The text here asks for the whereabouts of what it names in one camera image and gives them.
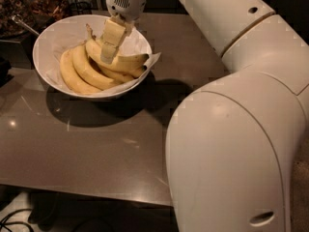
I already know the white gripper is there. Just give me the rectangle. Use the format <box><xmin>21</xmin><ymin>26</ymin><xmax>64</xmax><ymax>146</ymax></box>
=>
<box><xmin>100</xmin><ymin>0</ymin><xmax>147</xmax><ymax>64</ymax></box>

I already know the yellow banana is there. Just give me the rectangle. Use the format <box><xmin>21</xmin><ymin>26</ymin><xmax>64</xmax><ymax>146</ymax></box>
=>
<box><xmin>60</xmin><ymin>49</ymin><xmax>99</xmax><ymax>95</ymax></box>
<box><xmin>72</xmin><ymin>44</ymin><xmax>120</xmax><ymax>90</ymax></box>
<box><xmin>99</xmin><ymin>53</ymin><xmax>149</xmax><ymax>78</ymax></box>
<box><xmin>97</xmin><ymin>66</ymin><xmax>134</xmax><ymax>83</ymax></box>
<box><xmin>85</xmin><ymin>24</ymin><xmax>149</xmax><ymax>73</ymax></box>

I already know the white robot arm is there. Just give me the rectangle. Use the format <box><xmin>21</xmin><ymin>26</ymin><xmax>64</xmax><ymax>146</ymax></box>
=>
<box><xmin>165</xmin><ymin>0</ymin><xmax>309</xmax><ymax>232</ymax></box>

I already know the white paper bowl liner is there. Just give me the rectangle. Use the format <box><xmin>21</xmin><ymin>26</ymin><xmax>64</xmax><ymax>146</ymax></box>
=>
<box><xmin>33</xmin><ymin>14</ymin><xmax>159</xmax><ymax>100</ymax></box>

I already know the white ceramic bowl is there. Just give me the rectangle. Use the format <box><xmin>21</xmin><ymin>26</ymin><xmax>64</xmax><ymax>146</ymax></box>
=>
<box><xmin>33</xmin><ymin>14</ymin><xmax>158</xmax><ymax>101</ymax></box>

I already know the glass jar with snacks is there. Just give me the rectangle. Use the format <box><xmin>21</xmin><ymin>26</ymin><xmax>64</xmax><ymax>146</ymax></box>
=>
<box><xmin>0</xmin><ymin>0</ymin><xmax>36</xmax><ymax>39</ymax></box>

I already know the black wire basket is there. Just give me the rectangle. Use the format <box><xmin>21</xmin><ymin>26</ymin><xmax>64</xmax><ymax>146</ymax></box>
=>
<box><xmin>69</xmin><ymin>2</ymin><xmax>92</xmax><ymax>16</ymax></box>

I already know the metal spoon handle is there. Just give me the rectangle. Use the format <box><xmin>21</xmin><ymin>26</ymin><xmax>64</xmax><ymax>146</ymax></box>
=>
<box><xmin>12</xmin><ymin>14</ymin><xmax>40</xmax><ymax>37</ymax></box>

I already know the black cable on floor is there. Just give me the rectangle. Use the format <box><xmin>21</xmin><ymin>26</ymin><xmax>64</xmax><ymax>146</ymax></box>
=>
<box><xmin>0</xmin><ymin>208</ymin><xmax>35</xmax><ymax>232</ymax></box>

